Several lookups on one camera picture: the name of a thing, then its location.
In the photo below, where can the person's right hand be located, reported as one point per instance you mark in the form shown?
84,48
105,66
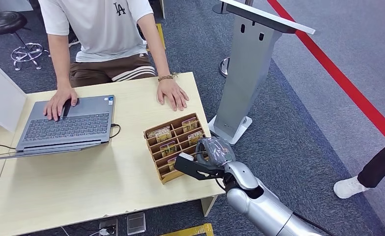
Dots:
58,101

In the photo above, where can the person's left hand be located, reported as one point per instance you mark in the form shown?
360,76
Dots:
172,92

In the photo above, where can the wooden card holder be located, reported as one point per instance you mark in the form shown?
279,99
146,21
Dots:
171,176

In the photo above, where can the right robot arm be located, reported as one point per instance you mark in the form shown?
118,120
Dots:
260,208

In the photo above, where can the person's right forearm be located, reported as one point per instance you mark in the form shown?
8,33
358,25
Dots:
60,62

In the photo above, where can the person's left forearm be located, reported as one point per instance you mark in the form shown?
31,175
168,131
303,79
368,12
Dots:
156,49

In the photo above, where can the autumn forest key card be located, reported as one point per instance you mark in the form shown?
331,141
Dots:
189,124
195,137
151,134
172,163
163,134
168,149

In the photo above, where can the person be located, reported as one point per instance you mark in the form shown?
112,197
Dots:
378,166
104,29

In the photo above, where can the grey laptop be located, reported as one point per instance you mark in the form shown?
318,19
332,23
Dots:
68,127

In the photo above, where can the chrome stanchion base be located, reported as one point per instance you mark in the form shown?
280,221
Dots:
220,8
224,68

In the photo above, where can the white partition panel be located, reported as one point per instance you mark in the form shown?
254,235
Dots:
0,97

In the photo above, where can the grey kiosk stand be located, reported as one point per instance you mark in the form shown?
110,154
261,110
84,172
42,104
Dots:
244,81

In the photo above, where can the black round stool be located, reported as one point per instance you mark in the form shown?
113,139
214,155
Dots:
5,22

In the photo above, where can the wooden desk leg panel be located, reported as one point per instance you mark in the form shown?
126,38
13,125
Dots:
208,205

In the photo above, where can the floor power socket box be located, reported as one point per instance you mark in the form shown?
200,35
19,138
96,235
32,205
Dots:
107,226

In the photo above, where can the metal floor cover plate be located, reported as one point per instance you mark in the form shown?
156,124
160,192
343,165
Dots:
136,223

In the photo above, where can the red barrier belt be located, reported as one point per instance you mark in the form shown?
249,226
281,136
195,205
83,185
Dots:
342,81

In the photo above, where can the yellow metal frame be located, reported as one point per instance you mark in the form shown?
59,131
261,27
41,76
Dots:
161,35
192,231

